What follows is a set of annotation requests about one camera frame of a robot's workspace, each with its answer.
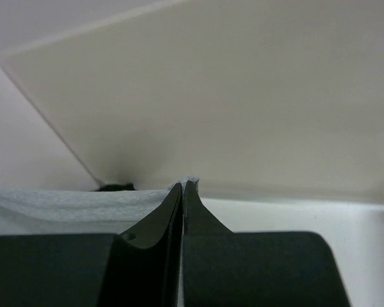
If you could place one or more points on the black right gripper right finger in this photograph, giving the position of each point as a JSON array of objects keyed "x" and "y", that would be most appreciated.
[{"x": 224, "y": 268}]

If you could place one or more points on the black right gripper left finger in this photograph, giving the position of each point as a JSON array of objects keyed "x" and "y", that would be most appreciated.
[{"x": 139, "y": 267}]

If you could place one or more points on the grey tank top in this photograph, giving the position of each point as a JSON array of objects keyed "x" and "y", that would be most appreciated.
[{"x": 24, "y": 212}]

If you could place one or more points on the black folded tank top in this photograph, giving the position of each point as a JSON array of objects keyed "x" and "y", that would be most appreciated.
[{"x": 115, "y": 187}]

